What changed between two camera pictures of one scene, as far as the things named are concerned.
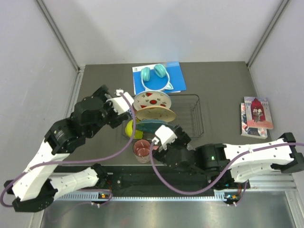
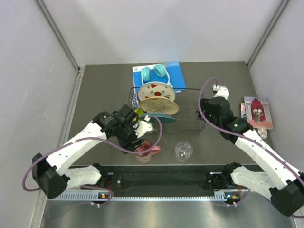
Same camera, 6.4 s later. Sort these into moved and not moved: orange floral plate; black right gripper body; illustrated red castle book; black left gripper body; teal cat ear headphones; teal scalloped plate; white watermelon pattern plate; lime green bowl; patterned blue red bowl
Moved: teal scalloped plate; patterned blue red bowl; black left gripper body; orange floral plate; lime green bowl; white watermelon pattern plate; black right gripper body
Not moved: teal cat ear headphones; illustrated red castle book
